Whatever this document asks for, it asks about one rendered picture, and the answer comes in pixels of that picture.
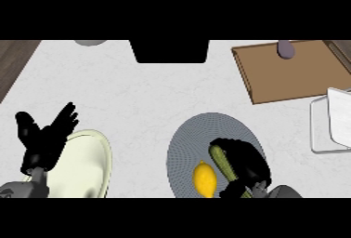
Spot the round grey placemat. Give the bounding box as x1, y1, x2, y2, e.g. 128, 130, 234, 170
165, 112, 271, 199

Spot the purple eggplant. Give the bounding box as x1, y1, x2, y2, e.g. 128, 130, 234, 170
277, 40, 296, 60

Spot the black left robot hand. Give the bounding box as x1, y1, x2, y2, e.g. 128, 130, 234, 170
13, 101, 81, 175

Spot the white tiered shelf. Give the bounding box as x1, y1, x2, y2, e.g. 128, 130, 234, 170
308, 86, 351, 154

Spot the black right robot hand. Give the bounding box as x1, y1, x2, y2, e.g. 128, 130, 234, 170
207, 138, 272, 199

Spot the green squash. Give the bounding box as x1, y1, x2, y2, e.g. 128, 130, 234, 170
207, 144, 253, 199

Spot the black appliance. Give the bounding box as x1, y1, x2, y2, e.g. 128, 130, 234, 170
126, 40, 210, 65

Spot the yellow lemon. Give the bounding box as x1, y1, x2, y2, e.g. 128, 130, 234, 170
191, 159, 219, 199

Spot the grey round object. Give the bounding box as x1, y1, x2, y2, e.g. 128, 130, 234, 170
73, 40, 107, 47

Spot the dark wooden cabinet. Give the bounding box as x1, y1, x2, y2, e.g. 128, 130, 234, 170
0, 40, 44, 105

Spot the pale green plate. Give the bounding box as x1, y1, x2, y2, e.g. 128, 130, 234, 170
22, 128, 113, 199

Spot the brown wooden cutting board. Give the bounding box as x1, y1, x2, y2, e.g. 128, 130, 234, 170
230, 40, 351, 105

